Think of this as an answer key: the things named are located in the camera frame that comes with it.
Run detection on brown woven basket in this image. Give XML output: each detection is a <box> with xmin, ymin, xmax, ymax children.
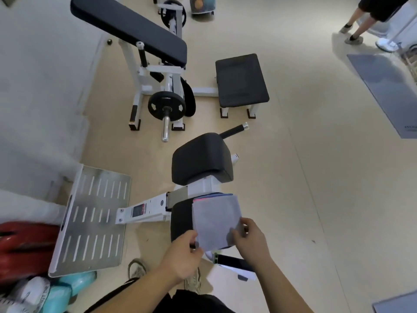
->
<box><xmin>399</xmin><ymin>43</ymin><xmax>417</xmax><ymax>82</ymax></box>

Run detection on black weight plate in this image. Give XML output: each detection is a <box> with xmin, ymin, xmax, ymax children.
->
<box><xmin>147</xmin><ymin>91</ymin><xmax>187</xmax><ymax>121</ymax></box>
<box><xmin>162</xmin><ymin>0</ymin><xmax>187</xmax><ymax>30</ymax></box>

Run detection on black seat pad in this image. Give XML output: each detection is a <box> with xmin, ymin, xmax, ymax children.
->
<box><xmin>70</xmin><ymin>0</ymin><xmax>189</xmax><ymax>67</ymax></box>

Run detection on black bench seat cushion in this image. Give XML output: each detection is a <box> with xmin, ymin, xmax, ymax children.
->
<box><xmin>215</xmin><ymin>53</ymin><xmax>270</xmax><ymax>109</ymax></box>

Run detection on grey floor mat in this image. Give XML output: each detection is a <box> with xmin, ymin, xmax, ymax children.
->
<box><xmin>347</xmin><ymin>53</ymin><xmax>417</xmax><ymax>140</ymax></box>

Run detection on grey towel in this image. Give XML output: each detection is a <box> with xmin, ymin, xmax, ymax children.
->
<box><xmin>191</xmin><ymin>194</ymin><xmax>245</xmax><ymax>251</ymax></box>

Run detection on grey metal sheet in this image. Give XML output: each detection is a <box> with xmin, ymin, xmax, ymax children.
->
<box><xmin>372</xmin><ymin>291</ymin><xmax>417</xmax><ymax>313</ymax></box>

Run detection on person's white shoe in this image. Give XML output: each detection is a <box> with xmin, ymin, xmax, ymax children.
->
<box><xmin>185</xmin><ymin>267</ymin><xmax>202</xmax><ymax>292</ymax></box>
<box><xmin>375</xmin><ymin>38</ymin><xmax>401</xmax><ymax>53</ymax></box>
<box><xmin>128</xmin><ymin>258</ymin><xmax>149</xmax><ymax>279</ymax></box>

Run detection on chrome plate sleeve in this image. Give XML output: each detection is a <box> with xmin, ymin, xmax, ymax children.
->
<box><xmin>162</xmin><ymin>107</ymin><xmax>172</xmax><ymax>143</ymax></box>

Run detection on black strap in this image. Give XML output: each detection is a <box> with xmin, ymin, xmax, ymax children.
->
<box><xmin>181</xmin><ymin>78</ymin><xmax>197</xmax><ymax>117</ymax></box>

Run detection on pink towel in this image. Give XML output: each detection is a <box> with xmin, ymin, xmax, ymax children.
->
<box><xmin>193</xmin><ymin>193</ymin><xmax>225</xmax><ymax>202</ymax></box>

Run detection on silver slotted foot plate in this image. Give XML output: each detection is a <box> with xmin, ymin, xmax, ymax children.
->
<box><xmin>48</xmin><ymin>164</ymin><xmax>132</xmax><ymax>278</ymax></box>

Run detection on teal dumbbell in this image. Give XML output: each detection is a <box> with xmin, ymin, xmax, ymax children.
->
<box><xmin>42</xmin><ymin>285</ymin><xmax>74</xmax><ymax>313</ymax></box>
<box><xmin>58</xmin><ymin>271</ymin><xmax>98</xmax><ymax>296</ymax></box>

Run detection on white weight machine frame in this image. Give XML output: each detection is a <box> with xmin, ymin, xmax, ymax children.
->
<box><xmin>117</xmin><ymin>3</ymin><xmax>261</xmax><ymax>131</ymax></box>

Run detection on person's right forearm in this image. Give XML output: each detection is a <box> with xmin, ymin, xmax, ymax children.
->
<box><xmin>254</xmin><ymin>260</ymin><xmax>315</xmax><ymax>313</ymax></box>

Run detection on person's right hand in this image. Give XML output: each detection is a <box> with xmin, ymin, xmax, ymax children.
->
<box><xmin>232</xmin><ymin>217</ymin><xmax>271</xmax><ymax>274</ymax></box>

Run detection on black handle bar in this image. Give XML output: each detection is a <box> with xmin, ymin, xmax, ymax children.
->
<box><xmin>213</xmin><ymin>254</ymin><xmax>256</xmax><ymax>273</ymax></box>
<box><xmin>220</xmin><ymin>123</ymin><xmax>250</xmax><ymax>140</ymax></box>

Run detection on person's left hand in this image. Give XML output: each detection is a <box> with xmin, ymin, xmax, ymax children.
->
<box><xmin>158</xmin><ymin>230</ymin><xmax>204</xmax><ymax>286</ymax></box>

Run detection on black handle grip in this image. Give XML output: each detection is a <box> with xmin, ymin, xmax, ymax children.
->
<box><xmin>136</xmin><ymin>41</ymin><xmax>149</xmax><ymax>68</ymax></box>

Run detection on white exercise machine frame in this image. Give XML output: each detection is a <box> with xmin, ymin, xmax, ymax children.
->
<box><xmin>116</xmin><ymin>153</ymin><xmax>258</xmax><ymax>283</ymax></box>

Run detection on clear wheeled storage bin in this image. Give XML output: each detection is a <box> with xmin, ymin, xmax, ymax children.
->
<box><xmin>190</xmin><ymin>0</ymin><xmax>217</xmax><ymax>15</ymax></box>

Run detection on person's left forearm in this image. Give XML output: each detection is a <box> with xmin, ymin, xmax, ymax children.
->
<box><xmin>83</xmin><ymin>270</ymin><xmax>183</xmax><ymax>313</ymax></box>

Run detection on person's black shorts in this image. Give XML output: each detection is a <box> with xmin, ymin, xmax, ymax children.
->
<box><xmin>88</xmin><ymin>280</ymin><xmax>235</xmax><ymax>313</ymax></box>

